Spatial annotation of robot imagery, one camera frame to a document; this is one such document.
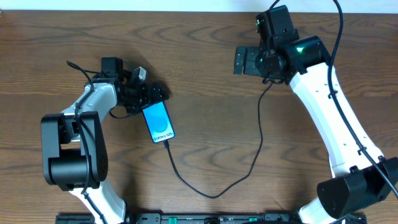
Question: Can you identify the blue Galaxy smartphone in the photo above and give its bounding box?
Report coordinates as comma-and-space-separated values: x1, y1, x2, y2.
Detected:
142, 102, 175, 143

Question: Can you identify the black charger cable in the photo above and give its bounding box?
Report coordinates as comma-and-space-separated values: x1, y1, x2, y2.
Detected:
163, 79, 284, 199

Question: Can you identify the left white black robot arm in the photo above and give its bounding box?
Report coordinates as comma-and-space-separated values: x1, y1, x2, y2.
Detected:
40, 57, 169, 223

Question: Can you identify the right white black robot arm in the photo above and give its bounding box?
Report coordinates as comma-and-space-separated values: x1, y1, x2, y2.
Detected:
234, 6, 397, 223

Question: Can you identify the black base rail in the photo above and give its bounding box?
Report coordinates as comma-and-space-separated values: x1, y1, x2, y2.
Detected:
55, 212, 299, 224

